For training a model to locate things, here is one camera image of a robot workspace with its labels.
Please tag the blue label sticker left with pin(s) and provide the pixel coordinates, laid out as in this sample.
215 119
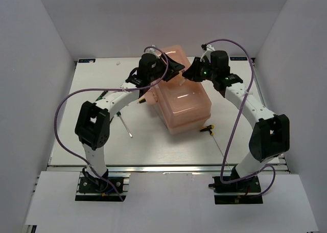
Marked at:
86 60

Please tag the small green precision screwdriver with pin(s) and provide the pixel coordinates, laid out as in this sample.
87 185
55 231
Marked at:
101 95

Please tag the aluminium table rail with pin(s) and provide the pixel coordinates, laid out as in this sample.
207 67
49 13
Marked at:
206 168

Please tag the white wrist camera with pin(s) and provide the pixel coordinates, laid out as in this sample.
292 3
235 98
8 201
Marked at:
207 49
153 50

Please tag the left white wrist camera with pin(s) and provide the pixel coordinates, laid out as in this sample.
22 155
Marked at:
153 50

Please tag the blue label sticker right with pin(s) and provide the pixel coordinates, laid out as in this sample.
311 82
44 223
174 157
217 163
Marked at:
238 58

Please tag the blue label sticker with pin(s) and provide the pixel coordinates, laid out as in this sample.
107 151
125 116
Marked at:
86 60
238 58

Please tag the pink plastic toolbox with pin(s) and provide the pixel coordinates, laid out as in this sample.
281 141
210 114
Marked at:
183 104

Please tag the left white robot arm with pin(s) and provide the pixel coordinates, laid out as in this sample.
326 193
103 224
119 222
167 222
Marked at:
93 124

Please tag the green flathead screwdriver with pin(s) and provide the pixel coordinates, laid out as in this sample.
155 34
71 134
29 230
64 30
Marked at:
123 122

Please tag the yellow T-handle hex key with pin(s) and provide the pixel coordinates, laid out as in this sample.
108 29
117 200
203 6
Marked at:
141 100
210 146

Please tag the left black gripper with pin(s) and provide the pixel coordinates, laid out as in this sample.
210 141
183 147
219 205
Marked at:
173 67

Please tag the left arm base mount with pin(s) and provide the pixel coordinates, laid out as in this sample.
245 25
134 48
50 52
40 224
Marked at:
88 191

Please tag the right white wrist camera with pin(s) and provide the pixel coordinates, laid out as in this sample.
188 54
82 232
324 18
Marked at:
207 49

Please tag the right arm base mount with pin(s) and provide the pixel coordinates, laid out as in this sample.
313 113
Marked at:
243 192

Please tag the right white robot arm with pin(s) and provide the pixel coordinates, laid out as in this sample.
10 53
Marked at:
270 132

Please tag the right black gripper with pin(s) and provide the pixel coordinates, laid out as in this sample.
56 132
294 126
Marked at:
192 72

